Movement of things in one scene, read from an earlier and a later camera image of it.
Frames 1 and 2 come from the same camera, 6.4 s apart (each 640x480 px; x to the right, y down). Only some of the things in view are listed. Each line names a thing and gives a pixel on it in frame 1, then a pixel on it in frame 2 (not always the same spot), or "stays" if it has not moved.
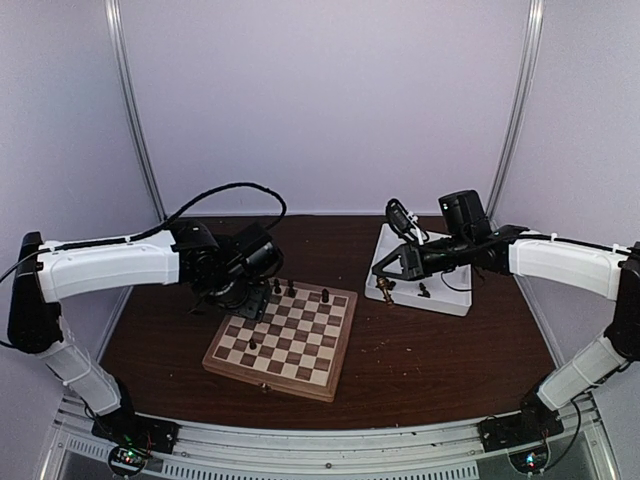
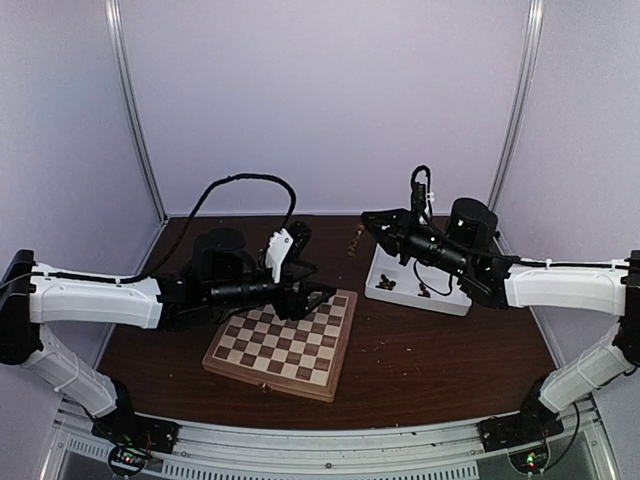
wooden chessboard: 298,345 stays
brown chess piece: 386,286 → 360,230
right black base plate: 535,422 stays
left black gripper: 255,306 → 297,307
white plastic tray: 449,291 stays
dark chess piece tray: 425,293 stays
